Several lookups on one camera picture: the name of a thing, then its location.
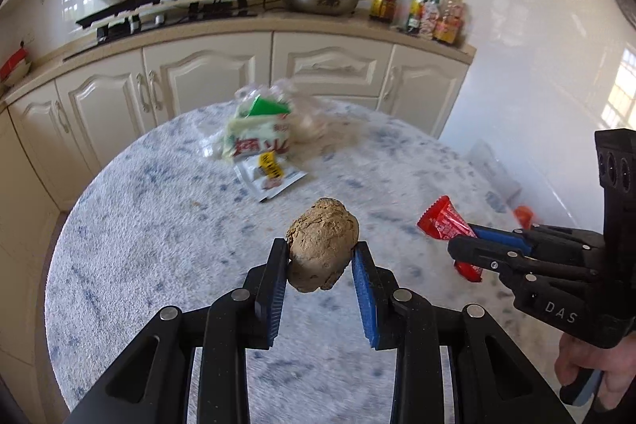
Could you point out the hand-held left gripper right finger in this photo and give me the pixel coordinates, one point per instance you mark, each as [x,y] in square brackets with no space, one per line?
[365,300]

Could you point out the white sachet yellow label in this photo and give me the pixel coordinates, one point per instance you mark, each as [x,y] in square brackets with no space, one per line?
[271,178]

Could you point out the yellow green seasoning bottle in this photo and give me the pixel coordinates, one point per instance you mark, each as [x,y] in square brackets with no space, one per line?
[416,9]

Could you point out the red white bowl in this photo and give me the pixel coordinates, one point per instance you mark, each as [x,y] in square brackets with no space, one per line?
[15,64]

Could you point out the cream lower kitchen cabinet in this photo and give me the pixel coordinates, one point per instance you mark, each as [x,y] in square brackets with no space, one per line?
[208,71]

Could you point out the orange plastic bag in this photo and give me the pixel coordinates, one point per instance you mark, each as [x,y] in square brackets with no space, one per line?
[522,215]

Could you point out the brown lumpy potato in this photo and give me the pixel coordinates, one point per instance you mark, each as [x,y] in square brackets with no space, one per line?
[320,240]

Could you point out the green white noodle packet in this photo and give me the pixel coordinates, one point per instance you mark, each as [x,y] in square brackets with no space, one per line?
[253,131]

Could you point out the amber oil bottle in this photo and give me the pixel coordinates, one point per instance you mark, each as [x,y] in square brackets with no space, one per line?
[451,19]

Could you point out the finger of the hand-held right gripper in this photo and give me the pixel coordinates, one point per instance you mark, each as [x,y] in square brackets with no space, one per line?
[497,235]
[477,250]

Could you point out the beige kitchen countertop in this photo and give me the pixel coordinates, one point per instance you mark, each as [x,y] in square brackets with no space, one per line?
[278,22]

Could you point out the clear bottle red label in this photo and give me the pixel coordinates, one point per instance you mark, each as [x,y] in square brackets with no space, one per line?
[430,16]

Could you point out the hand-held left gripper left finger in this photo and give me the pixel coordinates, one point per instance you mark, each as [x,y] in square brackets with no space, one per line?
[273,300]

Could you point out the person's right hand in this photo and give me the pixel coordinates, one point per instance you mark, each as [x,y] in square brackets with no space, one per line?
[579,357]

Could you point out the black gas hob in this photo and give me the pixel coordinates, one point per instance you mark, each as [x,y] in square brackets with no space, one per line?
[119,30]

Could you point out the black portable gas stove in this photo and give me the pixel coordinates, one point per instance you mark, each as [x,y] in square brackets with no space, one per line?
[114,11]

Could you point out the clear plastic bag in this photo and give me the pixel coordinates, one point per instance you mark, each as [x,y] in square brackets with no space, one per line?
[313,121]

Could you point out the red snack packet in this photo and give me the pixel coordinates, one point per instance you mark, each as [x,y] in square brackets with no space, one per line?
[442,223]

